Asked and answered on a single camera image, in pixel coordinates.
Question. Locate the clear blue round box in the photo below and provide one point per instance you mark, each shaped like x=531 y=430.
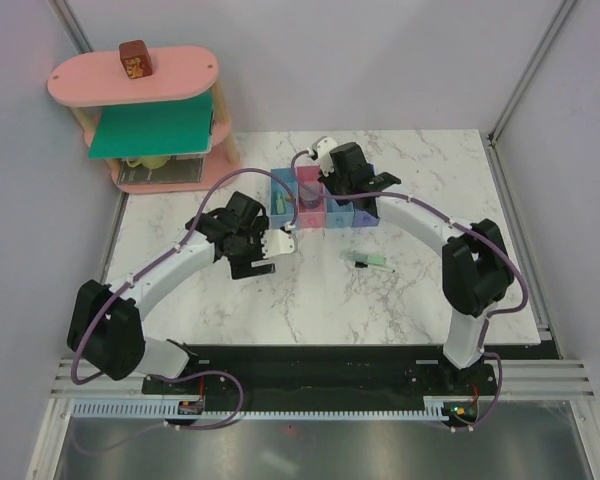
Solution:
x=309 y=196

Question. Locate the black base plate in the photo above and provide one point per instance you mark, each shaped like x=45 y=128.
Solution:
x=408 y=370

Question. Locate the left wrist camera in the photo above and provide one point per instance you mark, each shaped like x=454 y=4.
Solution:
x=278 y=242

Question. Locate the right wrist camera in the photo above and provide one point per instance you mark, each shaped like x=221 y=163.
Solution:
x=320 y=153

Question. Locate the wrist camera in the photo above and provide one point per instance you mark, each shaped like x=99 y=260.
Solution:
x=278 y=242
x=320 y=153

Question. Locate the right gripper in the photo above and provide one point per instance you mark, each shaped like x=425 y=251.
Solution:
x=328 y=182

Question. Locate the pink drawer bin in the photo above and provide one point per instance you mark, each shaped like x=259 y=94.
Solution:
x=315 y=218

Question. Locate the sky blue drawer bin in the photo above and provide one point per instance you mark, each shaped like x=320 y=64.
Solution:
x=338 y=216

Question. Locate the brown cube toy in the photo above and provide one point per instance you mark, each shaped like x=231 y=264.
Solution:
x=135 y=59

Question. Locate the aluminium frame rail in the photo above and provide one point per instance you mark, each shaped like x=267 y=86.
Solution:
x=512 y=379

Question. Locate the white cable duct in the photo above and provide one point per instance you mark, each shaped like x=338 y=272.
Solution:
x=175 y=409

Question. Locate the black book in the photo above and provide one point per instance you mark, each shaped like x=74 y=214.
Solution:
x=179 y=169

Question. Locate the right aluminium post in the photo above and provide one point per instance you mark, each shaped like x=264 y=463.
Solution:
x=543 y=48

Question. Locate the yellow mug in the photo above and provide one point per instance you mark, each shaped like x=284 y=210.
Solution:
x=148 y=162

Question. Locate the light blue drawer bin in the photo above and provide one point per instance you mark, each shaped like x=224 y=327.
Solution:
x=285 y=175

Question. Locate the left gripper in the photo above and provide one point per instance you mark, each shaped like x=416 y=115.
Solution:
x=239 y=267

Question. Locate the aluminium post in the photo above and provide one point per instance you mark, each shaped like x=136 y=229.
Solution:
x=71 y=25
x=543 y=48

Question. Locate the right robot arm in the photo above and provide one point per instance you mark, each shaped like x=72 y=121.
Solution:
x=476 y=269

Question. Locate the green folder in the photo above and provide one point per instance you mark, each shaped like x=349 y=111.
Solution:
x=153 y=129

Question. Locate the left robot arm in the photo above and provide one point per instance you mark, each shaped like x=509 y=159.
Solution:
x=106 y=326

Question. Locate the pink wooden shelf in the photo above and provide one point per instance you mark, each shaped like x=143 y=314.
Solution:
x=88 y=82

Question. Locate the left aluminium post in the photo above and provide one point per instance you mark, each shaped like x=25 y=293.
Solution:
x=71 y=25

